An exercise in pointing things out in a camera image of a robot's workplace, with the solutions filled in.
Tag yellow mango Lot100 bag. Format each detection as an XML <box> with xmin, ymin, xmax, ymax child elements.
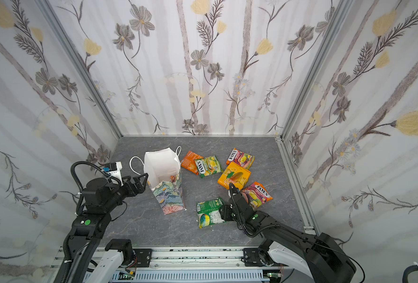
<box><xmin>217</xmin><ymin>162</ymin><xmax>251</xmax><ymax>190</ymax></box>

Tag red yellow Fox's candy bag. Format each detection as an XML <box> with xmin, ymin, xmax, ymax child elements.
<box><xmin>241</xmin><ymin>182</ymin><xmax>273</xmax><ymax>210</ymax></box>

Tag floral white paper bag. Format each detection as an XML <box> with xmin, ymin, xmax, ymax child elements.
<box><xmin>129</xmin><ymin>146</ymin><xmax>185</xmax><ymax>215</ymax></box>

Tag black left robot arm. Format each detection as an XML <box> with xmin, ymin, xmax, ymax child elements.
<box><xmin>54</xmin><ymin>161</ymin><xmax>149</xmax><ymax>283</ymax></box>

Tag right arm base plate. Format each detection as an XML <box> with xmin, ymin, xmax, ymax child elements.
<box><xmin>241</xmin><ymin>248</ymin><xmax>279</xmax><ymax>267</ymax></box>

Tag green Fox's tea candy bag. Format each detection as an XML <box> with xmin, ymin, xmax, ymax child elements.
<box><xmin>197</xmin><ymin>198</ymin><xmax>225</xmax><ymax>229</ymax></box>

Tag orange snack packet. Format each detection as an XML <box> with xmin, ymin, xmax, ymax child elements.
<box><xmin>181</xmin><ymin>151</ymin><xmax>203</xmax><ymax>175</ymax></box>

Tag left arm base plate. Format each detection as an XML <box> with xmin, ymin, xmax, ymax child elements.
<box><xmin>103</xmin><ymin>239</ymin><xmax>152</xmax><ymax>268</ymax></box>

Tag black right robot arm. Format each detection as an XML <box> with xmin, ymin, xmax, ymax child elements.
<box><xmin>222</xmin><ymin>184</ymin><xmax>359</xmax><ymax>283</ymax></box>

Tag white ribbed cable duct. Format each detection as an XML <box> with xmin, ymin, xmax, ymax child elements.
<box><xmin>113</xmin><ymin>270</ymin><xmax>271</xmax><ymax>283</ymax></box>

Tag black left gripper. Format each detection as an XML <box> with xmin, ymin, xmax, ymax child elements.
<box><xmin>101</xmin><ymin>173</ymin><xmax>149</xmax><ymax>213</ymax></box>

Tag green yellow Fox's candy bag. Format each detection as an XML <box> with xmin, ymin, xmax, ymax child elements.
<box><xmin>195</xmin><ymin>156</ymin><xmax>224</xmax><ymax>178</ymax></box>

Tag aluminium front rail frame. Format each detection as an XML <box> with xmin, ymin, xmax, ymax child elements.
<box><xmin>47</xmin><ymin>226</ymin><xmax>344</xmax><ymax>283</ymax></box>

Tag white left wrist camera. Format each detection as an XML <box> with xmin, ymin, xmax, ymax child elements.
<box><xmin>102</xmin><ymin>162</ymin><xmax>123</xmax><ymax>186</ymax></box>

